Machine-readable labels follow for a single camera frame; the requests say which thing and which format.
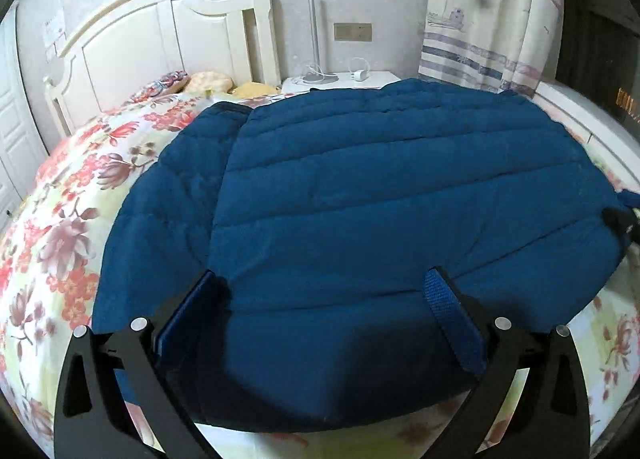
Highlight navy blue puffer jacket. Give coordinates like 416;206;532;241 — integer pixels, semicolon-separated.
92;80;629;432

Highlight floral bed quilt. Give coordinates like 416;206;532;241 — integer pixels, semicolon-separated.
1;93;639;458

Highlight sailboat print curtain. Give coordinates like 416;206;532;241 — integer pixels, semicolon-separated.
418;0;563;96

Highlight white wardrobe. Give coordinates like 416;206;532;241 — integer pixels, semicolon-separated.
0;4;48;229

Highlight silver lamp stand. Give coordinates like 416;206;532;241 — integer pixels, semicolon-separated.
303;0;338;85

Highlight embroidered patterned pillow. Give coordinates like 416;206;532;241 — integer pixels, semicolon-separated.
126;70;190;104

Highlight white nightstand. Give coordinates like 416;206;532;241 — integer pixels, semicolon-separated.
281;71;399;94

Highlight peach patterned pillow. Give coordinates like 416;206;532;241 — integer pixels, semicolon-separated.
182;71;234;96

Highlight yellow pillow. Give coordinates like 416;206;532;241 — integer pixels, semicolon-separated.
231;82;280;99

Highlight white wooden headboard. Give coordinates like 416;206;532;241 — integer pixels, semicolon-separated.
43;0;281;137

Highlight white charger with cable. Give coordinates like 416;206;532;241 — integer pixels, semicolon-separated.
348;57;371;83

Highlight wall switch socket panel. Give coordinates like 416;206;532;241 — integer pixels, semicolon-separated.
334;22;373;42

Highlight paper notices on wall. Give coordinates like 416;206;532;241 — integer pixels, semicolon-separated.
42;8;66;62

